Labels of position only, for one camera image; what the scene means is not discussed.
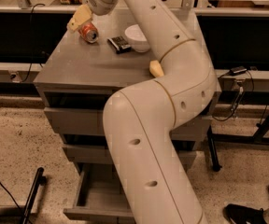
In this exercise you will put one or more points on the yellow sponge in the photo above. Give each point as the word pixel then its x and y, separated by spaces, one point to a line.
pixel 156 69

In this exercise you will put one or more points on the middle grey drawer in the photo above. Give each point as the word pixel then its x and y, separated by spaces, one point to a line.
pixel 101 155

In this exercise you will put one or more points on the black table leg right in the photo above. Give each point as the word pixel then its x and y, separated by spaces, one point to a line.
pixel 213 152

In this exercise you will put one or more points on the grey drawer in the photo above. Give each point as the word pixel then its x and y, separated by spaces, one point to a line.
pixel 100 197
pixel 101 155
pixel 90 122

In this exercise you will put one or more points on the black stand leg left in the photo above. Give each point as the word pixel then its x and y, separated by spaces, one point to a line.
pixel 39 180

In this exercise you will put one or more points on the grey drawer cabinet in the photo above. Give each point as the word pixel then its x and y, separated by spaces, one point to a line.
pixel 83 76

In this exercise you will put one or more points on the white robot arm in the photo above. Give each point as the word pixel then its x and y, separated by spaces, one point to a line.
pixel 138 119

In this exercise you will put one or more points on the bottom grey drawer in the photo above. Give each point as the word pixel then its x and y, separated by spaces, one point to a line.
pixel 100 197

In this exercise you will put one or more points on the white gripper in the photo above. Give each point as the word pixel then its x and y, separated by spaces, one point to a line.
pixel 97 4

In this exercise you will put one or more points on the black power adapter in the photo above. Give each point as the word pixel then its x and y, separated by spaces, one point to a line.
pixel 238 70

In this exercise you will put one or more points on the black snack packet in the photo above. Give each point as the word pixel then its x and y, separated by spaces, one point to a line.
pixel 119 44

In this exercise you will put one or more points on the orange soda can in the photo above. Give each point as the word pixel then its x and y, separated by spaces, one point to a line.
pixel 89 33

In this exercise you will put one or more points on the white bowl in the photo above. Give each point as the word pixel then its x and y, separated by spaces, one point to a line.
pixel 136 38

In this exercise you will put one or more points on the top grey drawer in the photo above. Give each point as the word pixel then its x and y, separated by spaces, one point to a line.
pixel 90 122

